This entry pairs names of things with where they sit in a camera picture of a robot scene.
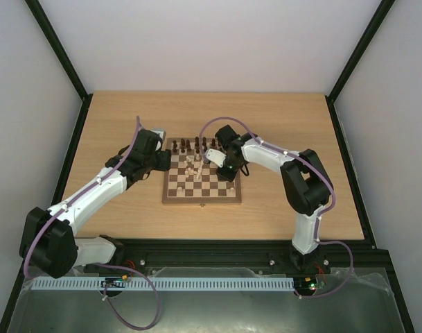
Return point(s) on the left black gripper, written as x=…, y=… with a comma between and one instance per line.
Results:
x=165, y=164

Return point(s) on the light blue cable duct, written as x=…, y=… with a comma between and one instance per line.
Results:
x=165, y=284

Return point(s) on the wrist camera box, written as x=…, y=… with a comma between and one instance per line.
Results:
x=215, y=156
x=160, y=132

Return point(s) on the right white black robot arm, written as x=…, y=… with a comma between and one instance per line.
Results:
x=307, y=186

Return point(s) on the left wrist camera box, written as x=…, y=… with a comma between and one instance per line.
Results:
x=160, y=132

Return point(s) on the black aluminium frame rail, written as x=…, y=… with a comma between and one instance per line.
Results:
x=266, y=257

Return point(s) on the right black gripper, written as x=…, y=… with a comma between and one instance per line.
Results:
x=229, y=171

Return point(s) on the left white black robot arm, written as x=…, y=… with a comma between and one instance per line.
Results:
x=49, y=240

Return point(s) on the wooden chess board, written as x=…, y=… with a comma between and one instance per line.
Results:
x=190, y=181

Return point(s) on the row of dark pieces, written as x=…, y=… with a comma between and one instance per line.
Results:
x=190, y=146

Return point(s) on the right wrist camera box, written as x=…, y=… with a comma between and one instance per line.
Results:
x=215, y=156

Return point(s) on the pile of white pieces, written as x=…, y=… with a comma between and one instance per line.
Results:
x=191, y=166

